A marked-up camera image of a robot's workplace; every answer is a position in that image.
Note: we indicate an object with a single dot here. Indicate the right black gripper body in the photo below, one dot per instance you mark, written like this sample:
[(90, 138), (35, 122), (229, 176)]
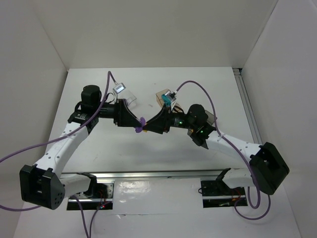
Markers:
[(166, 121)]

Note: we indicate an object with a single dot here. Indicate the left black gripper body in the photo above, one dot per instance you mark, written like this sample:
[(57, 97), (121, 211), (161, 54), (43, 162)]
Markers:
[(118, 112)]

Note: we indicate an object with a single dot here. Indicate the light purple lego piece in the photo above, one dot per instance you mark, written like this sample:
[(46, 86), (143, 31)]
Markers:
[(142, 122)]

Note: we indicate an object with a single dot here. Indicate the curved teal lego brick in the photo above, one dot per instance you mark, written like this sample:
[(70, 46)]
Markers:
[(168, 101)]

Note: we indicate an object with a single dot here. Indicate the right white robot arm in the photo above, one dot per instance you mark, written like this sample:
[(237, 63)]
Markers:
[(268, 168)]

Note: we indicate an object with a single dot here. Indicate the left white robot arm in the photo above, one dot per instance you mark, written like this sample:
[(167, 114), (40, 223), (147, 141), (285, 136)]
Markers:
[(41, 184)]

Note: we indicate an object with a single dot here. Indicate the grey plastic container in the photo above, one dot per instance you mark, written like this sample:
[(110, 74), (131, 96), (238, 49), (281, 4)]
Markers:
[(211, 118)]

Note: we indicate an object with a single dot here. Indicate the orange plastic container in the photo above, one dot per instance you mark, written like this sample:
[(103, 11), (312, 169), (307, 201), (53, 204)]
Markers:
[(177, 108)]

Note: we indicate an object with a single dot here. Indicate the clear plastic container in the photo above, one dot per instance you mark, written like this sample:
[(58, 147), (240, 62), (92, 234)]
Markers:
[(130, 98)]

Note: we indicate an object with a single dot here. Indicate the aluminium rail front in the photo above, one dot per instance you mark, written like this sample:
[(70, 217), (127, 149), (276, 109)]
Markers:
[(158, 174)]

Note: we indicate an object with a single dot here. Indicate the aluminium rail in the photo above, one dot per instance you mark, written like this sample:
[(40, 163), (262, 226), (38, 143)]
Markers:
[(158, 174), (247, 106)]

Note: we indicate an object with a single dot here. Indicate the aluminium rail right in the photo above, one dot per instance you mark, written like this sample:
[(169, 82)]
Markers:
[(247, 106)]

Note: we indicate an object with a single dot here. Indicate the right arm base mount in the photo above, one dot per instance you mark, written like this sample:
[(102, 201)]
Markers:
[(216, 194)]

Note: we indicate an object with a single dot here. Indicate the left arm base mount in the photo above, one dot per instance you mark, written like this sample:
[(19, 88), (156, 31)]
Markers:
[(102, 197)]

